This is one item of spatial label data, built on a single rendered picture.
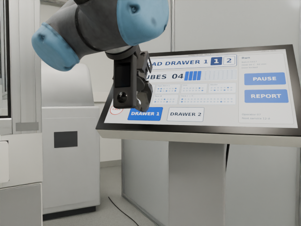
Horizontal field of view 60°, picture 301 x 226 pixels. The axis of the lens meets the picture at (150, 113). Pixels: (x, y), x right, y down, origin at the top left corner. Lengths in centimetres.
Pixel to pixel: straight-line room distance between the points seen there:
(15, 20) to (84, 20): 50
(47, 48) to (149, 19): 17
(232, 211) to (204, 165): 87
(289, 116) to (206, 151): 23
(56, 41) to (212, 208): 60
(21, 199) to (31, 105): 27
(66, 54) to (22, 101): 43
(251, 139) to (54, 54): 46
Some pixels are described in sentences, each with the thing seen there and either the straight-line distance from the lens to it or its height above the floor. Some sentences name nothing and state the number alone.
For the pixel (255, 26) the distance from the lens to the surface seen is 146.
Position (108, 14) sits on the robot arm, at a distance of 33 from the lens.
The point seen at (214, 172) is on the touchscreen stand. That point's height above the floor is 84.
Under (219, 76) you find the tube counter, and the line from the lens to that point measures 76.
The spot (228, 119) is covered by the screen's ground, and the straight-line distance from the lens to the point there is 66.
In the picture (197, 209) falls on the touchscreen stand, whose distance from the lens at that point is 81.
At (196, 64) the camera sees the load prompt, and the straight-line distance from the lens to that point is 80.
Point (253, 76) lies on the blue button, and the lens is 75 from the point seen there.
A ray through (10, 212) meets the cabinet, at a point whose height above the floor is 73.
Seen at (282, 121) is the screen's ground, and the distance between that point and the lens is 66.
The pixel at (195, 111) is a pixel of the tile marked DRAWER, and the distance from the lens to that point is 68.
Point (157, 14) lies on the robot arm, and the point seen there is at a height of 114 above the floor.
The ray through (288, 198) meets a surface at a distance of 136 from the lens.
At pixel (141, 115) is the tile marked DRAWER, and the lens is 70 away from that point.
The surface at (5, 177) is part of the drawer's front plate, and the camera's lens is 82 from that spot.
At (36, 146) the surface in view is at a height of 90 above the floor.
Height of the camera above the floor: 103
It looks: 2 degrees down
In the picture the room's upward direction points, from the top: straight up
